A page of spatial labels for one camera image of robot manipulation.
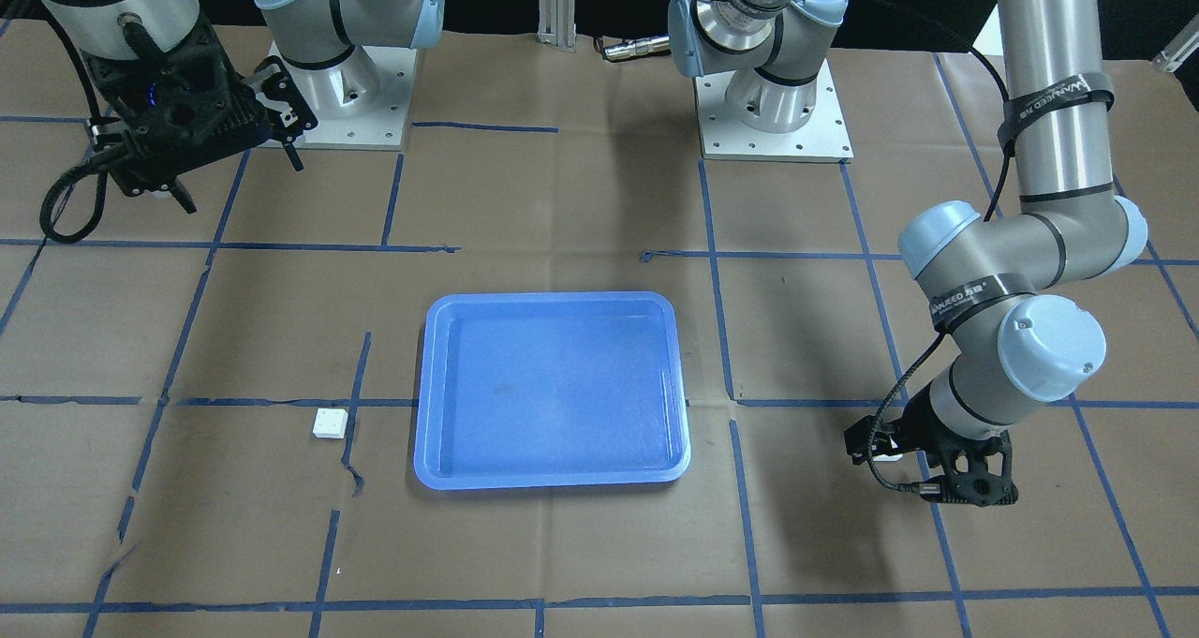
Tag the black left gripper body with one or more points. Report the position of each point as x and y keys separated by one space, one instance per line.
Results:
x=924 y=422

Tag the blue plastic tray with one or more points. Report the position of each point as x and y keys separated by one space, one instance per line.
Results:
x=551 y=389

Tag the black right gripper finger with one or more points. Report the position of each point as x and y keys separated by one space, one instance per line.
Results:
x=182 y=196
x=289 y=114

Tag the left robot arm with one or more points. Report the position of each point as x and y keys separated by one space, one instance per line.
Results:
x=987 y=281

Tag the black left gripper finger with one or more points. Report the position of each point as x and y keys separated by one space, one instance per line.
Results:
x=857 y=440

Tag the metal connector plug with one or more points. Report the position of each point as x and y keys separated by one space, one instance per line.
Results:
x=626 y=50

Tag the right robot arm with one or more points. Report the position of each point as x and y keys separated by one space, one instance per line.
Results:
x=310 y=34

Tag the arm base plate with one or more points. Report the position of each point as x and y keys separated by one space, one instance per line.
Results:
x=361 y=104
x=743 y=117

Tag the aluminium frame post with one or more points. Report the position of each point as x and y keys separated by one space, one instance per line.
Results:
x=556 y=24

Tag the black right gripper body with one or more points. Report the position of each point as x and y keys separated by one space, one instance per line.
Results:
x=274 y=104

